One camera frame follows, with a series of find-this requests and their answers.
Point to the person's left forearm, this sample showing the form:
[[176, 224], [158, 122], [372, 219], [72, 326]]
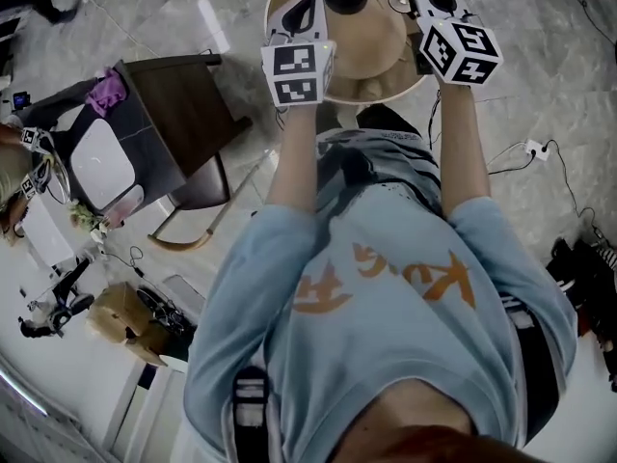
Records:
[[294, 162]]

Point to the dark wooden desk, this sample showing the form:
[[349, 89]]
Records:
[[178, 99]]

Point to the round wooden side table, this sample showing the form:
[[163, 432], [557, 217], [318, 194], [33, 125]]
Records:
[[366, 41]]

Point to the brown chair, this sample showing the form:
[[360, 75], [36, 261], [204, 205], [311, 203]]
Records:
[[202, 188]]

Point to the striped bag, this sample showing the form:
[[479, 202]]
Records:
[[607, 256]]

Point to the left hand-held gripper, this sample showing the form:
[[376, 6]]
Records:
[[294, 75]]

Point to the purple cloth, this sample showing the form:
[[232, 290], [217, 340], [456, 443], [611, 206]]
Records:
[[108, 92]]

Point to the person's neck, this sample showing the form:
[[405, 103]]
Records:
[[381, 427]]

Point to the small flower bunch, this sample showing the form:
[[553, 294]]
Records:
[[84, 216]]

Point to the person's right forearm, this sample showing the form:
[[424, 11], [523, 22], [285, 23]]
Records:
[[463, 152]]

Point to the floor vent grille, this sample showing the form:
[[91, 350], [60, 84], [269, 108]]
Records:
[[185, 290]]

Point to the white cabinet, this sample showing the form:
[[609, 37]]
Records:
[[48, 239]]

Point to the cardboard box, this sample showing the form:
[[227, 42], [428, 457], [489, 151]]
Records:
[[115, 307]]

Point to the pink box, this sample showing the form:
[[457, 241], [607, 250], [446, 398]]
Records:
[[127, 203]]

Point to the light blue t-shirt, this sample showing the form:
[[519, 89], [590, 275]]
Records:
[[385, 345]]

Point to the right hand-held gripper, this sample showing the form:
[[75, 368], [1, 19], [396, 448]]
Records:
[[458, 51]]

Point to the white tray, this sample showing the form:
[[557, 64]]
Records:
[[101, 162]]

